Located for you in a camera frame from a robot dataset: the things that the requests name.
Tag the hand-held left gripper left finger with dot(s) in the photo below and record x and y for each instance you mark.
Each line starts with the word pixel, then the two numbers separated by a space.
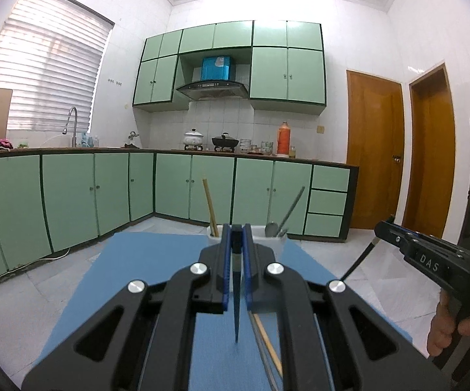
pixel 226 269

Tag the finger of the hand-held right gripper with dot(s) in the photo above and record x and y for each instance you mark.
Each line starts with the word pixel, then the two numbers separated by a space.
pixel 394 234

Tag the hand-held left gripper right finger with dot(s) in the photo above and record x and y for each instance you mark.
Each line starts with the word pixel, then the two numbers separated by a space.
pixel 248 269

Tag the white plastic utensil holder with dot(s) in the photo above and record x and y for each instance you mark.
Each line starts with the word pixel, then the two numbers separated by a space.
pixel 277 246

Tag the black chopstick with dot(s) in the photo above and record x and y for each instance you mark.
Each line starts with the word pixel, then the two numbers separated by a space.
pixel 359 258
pixel 237 317

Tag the wooden chopstick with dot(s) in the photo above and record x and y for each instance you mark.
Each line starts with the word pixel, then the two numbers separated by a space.
pixel 268 344
pixel 209 203

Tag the grey chopstick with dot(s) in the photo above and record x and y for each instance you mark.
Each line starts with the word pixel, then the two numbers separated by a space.
pixel 264 356
pixel 294 205

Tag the person's right hand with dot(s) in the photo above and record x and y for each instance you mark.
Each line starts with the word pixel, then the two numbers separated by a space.
pixel 438 326

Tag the wooden door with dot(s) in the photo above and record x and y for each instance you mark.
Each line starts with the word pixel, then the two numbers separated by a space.
pixel 430 150
pixel 373 150

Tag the blue tablecloth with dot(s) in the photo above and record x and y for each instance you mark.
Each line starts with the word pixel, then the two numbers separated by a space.
pixel 137 273

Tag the stack of bowls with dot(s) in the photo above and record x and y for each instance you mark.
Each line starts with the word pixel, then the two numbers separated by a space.
pixel 245 146

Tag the black wok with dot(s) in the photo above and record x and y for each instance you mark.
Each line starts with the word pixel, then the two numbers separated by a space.
pixel 225 142

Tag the orange thermos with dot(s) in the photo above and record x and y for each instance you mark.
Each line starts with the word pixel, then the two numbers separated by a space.
pixel 283 140

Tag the white cooking pot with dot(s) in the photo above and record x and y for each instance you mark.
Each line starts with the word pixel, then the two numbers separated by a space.
pixel 194 138

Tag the metal kettle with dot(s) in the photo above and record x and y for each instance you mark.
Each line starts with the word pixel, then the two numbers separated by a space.
pixel 133 140

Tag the green lower kitchen cabinets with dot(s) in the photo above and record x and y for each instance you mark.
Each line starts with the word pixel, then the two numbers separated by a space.
pixel 67 195

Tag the green kitchen cabinets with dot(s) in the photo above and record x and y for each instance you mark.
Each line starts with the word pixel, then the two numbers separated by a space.
pixel 288 73
pixel 67 195

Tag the black range hood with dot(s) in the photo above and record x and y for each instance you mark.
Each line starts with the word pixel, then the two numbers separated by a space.
pixel 212 89

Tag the clear bottles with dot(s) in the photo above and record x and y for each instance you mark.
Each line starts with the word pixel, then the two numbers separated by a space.
pixel 88 139

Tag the green upper kitchen cabinets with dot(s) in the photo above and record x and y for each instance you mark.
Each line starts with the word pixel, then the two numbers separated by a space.
pixel 288 73

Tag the blue hood chimney cover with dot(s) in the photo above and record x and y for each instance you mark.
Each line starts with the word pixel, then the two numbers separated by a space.
pixel 217 69

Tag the metal kitchen faucet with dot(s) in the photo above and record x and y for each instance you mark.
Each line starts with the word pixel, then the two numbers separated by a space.
pixel 73 126

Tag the pink cloth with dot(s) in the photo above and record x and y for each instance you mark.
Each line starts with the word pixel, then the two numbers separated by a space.
pixel 3 144

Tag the white window blind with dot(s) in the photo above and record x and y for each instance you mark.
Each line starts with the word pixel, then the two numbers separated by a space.
pixel 47 61

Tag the wall hooks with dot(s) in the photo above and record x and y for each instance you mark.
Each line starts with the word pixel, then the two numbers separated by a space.
pixel 113 82

